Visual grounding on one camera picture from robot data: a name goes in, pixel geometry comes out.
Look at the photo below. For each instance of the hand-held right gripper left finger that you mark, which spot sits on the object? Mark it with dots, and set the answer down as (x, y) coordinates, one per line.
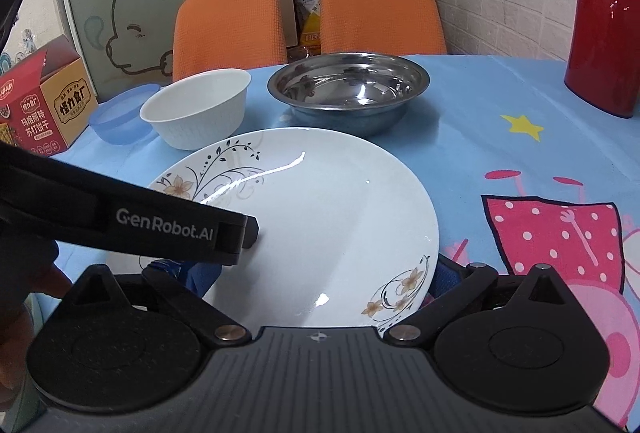
(201, 276)

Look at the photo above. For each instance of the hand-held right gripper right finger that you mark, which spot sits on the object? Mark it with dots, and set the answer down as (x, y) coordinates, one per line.
(443, 280)

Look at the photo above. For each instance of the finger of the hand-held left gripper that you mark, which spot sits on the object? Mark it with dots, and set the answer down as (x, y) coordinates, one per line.
(241, 232)

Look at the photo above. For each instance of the white floral plate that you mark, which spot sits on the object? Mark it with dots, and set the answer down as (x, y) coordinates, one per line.
(325, 223)

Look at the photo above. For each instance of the blue plastic bowl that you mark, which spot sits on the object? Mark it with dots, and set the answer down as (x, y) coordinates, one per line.
(117, 118)

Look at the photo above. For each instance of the white ribbed bowl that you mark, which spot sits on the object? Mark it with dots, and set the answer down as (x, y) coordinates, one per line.
(200, 113)

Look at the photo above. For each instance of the stainless steel bowl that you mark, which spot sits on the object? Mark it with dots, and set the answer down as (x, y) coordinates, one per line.
(350, 83)

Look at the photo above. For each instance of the person's left hand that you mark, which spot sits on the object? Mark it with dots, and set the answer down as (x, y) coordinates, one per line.
(20, 298)

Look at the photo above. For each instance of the red orange snack box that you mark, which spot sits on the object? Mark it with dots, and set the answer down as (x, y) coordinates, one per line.
(55, 103)

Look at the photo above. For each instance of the blue cartoon tablecloth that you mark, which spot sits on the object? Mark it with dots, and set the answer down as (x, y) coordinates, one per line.
(500, 153)

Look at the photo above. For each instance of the orange chair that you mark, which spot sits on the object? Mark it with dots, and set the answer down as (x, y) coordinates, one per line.
(380, 13)
(225, 28)

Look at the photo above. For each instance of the yellow printed packet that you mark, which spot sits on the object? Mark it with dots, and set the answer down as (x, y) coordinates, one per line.
(307, 8)

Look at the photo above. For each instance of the red thermos jug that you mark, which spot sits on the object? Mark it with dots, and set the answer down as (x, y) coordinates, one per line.
(605, 13)

